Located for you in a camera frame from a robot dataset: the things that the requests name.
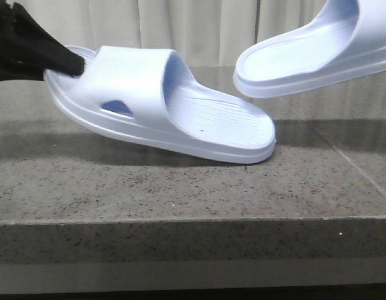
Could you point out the light blue slipper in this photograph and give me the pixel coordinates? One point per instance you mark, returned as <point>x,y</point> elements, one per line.
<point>344,41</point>
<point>150,97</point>

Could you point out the beige pleated curtain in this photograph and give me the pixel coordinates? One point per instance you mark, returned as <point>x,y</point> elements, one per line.
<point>205,33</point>

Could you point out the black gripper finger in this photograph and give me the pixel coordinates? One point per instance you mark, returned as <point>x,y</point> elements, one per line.
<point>14,19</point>
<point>21,57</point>

